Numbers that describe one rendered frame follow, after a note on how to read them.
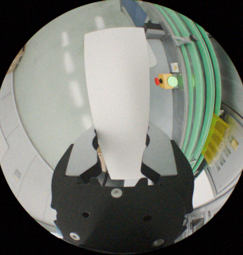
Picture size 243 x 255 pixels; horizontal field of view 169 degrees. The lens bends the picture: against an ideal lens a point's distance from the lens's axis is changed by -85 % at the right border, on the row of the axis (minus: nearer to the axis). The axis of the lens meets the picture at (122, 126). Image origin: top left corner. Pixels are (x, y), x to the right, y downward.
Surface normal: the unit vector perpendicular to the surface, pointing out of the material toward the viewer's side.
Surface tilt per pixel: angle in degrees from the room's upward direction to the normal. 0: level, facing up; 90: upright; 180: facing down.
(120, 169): 0
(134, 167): 0
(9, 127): 90
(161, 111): 0
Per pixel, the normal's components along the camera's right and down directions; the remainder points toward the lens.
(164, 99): -0.02, 0.51
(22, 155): 0.97, -0.18
